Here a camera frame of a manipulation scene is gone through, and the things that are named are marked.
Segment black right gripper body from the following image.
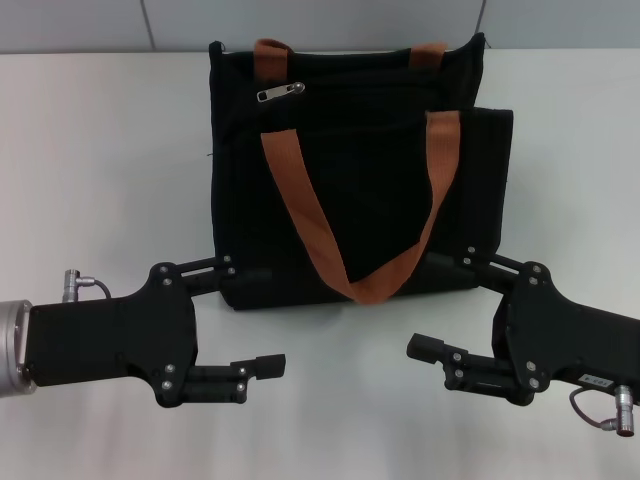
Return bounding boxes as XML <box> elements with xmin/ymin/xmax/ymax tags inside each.
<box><xmin>491</xmin><ymin>260</ymin><xmax>640</xmax><ymax>407</ymax></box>

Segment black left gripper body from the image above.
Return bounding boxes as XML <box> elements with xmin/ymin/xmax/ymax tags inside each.
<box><xmin>27</xmin><ymin>259</ymin><xmax>202</xmax><ymax>409</ymax></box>

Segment black food bag orange handles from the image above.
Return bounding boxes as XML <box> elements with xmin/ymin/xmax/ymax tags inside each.
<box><xmin>207</xmin><ymin>32</ymin><xmax>516</xmax><ymax>311</ymax></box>

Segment silver metal zipper pull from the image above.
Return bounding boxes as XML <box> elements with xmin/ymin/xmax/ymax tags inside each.
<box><xmin>256</xmin><ymin>81</ymin><xmax>306</xmax><ymax>104</ymax></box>

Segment left gripper connector cable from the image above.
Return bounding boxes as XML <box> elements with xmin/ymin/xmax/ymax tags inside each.
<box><xmin>60</xmin><ymin>268</ymin><xmax>112</xmax><ymax>304</ymax></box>

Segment gripper connector cable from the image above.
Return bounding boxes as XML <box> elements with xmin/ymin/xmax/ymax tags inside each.
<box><xmin>569</xmin><ymin>383</ymin><xmax>640</xmax><ymax>441</ymax></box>
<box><xmin>60</xmin><ymin>268</ymin><xmax>112</xmax><ymax>304</ymax></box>

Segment right gripper connector cable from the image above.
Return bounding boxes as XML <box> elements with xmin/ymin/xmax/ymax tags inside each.
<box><xmin>569</xmin><ymin>383</ymin><xmax>640</xmax><ymax>441</ymax></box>

